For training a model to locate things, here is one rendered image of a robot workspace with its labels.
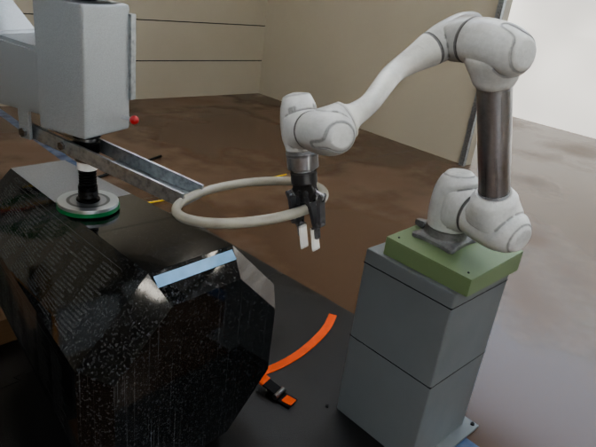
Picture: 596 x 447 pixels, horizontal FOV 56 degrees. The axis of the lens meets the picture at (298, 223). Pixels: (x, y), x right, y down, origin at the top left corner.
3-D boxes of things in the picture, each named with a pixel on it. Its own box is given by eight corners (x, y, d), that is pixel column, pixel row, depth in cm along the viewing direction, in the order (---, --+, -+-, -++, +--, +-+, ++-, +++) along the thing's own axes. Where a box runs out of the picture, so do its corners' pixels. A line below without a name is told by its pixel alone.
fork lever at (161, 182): (13, 135, 197) (14, 121, 195) (57, 126, 213) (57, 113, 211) (174, 211, 177) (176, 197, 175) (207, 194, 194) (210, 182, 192)
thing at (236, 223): (138, 224, 165) (137, 215, 164) (225, 182, 207) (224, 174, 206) (287, 235, 145) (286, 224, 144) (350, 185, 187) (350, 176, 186)
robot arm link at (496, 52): (490, 221, 204) (539, 249, 188) (456, 240, 199) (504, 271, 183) (490, 6, 160) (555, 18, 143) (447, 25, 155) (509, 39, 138)
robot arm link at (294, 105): (276, 150, 158) (295, 156, 146) (270, 93, 153) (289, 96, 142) (310, 144, 162) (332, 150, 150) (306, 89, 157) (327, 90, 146)
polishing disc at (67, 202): (45, 199, 204) (44, 196, 203) (97, 188, 219) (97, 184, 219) (78, 219, 192) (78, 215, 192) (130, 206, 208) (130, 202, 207)
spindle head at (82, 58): (4, 125, 195) (-8, -13, 177) (54, 115, 214) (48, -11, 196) (85, 148, 183) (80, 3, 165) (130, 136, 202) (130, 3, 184)
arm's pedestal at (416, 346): (389, 366, 279) (423, 220, 247) (478, 427, 247) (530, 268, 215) (319, 408, 246) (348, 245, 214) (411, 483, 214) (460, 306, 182)
